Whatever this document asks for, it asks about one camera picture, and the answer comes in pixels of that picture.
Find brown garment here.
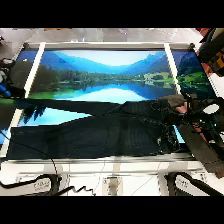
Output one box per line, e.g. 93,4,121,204
156,94,224,179

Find silver frame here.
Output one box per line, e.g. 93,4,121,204
0,40,224,197

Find black coiled cable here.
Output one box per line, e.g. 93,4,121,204
60,185,97,197

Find heap of clothes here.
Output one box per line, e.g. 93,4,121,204
195,28,224,78

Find dark denim jeans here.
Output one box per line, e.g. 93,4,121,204
0,96,183,160

